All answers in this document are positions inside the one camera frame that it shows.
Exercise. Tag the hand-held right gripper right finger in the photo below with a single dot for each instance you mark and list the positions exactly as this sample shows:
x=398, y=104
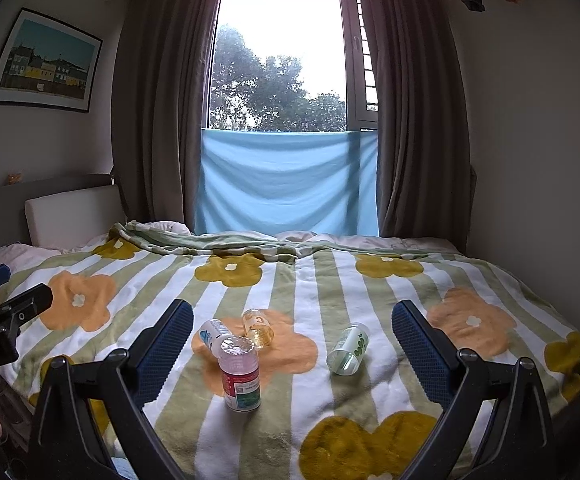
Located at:
x=420, y=347

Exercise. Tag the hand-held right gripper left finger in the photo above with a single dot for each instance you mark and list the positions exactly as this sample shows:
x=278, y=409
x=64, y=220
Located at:
x=169, y=351

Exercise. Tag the green print clear cup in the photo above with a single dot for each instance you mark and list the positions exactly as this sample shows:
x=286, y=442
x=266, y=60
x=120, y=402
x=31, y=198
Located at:
x=350, y=349

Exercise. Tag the red label plastic cup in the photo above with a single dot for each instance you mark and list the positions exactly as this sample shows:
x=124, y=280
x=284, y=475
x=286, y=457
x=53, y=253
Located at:
x=240, y=377

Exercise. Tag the yellow clear cup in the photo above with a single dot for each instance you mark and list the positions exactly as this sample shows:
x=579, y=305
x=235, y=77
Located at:
x=260, y=331

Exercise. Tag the white bed sheet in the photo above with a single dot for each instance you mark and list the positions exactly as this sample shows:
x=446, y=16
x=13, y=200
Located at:
x=17, y=259

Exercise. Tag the blue-label plastic bottle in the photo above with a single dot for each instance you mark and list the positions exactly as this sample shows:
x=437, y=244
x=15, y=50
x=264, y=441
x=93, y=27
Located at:
x=214, y=336

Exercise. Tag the white headboard cushion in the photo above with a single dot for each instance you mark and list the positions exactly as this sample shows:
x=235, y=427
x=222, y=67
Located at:
x=75, y=215

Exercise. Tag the small brown figurine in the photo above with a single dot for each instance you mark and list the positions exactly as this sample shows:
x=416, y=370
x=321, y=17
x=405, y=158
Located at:
x=15, y=178

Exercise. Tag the grey bed headboard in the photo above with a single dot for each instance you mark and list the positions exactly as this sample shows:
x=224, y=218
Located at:
x=45, y=182

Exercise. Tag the flower print striped blanket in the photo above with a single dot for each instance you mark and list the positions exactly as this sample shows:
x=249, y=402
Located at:
x=320, y=285

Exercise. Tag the light blue cloth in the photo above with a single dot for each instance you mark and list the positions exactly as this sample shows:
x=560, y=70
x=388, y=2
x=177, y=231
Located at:
x=285, y=180

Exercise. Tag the brown curtain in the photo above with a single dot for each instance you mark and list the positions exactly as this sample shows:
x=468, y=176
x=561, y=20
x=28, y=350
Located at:
x=165, y=110
x=415, y=125

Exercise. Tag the framed houses picture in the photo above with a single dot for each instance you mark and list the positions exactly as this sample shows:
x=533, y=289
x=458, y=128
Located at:
x=45, y=60

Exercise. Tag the window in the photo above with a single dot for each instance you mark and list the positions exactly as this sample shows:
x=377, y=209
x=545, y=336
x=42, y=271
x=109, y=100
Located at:
x=280, y=60

